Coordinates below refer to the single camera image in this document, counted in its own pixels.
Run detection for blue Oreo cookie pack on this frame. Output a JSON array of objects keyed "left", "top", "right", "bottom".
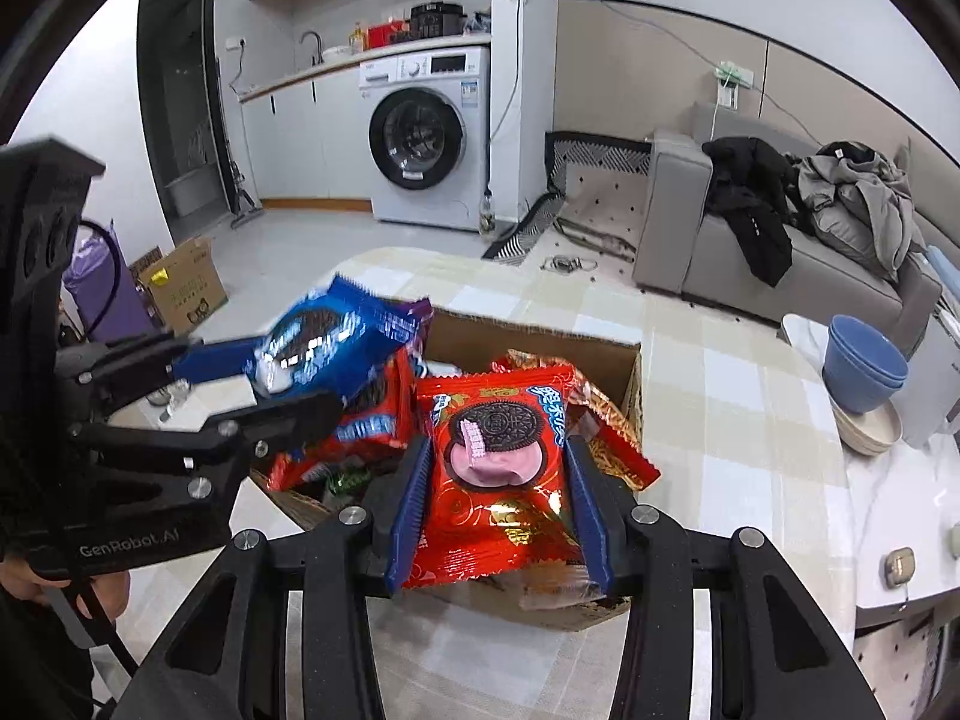
[{"left": 244, "top": 275, "right": 433, "bottom": 405}]

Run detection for red Oreo pack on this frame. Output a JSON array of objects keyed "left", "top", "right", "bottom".
[{"left": 267, "top": 348, "right": 420, "bottom": 491}]

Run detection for small red snack pack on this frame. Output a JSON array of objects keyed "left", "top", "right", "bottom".
[{"left": 405, "top": 366, "right": 581, "bottom": 589}]

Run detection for fried noodle stick snack bag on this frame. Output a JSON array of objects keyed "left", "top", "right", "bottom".
[{"left": 490, "top": 349, "right": 661, "bottom": 493}]

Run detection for person's left hand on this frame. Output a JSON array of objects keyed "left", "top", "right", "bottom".
[{"left": 0, "top": 554, "right": 132, "bottom": 622}]

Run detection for small cardboard box on floor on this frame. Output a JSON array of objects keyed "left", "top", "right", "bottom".
[{"left": 139, "top": 238, "right": 228, "bottom": 337}]

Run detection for purple trash bag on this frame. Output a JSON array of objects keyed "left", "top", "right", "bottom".
[{"left": 64, "top": 224, "right": 156, "bottom": 343}]

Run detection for SF cardboard box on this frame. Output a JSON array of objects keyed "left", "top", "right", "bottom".
[{"left": 245, "top": 301, "right": 659, "bottom": 611}]

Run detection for white kitchen cabinets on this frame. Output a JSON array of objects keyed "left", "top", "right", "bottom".
[{"left": 241, "top": 65, "right": 371, "bottom": 202}]

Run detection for beige plates stack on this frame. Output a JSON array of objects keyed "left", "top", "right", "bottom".
[{"left": 830, "top": 400, "right": 903, "bottom": 457}]

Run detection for blue bowls stack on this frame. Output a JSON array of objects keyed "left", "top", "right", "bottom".
[{"left": 822, "top": 314, "right": 908, "bottom": 415}]

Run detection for white electric kettle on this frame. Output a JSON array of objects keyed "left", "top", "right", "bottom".
[{"left": 892, "top": 310, "right": 960, "bottom": 449}]

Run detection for white washing machine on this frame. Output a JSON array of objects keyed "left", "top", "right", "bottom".
[{"left": 358, "top": 46, "right": 490, "bottom": 232}]

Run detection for grey sofa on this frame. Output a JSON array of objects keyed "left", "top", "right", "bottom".
[{"left": 633, "top": 103, "right": 940, "bottom": 355}]

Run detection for black jacket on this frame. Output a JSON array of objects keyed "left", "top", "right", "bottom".
[{"left": 701, "top": 137, "right": 797, "bottom": 286}]

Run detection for grey jacket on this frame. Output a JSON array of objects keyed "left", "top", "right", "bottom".
[{"left": 793, "top": 142, "right": 924, "bottom": 283}]

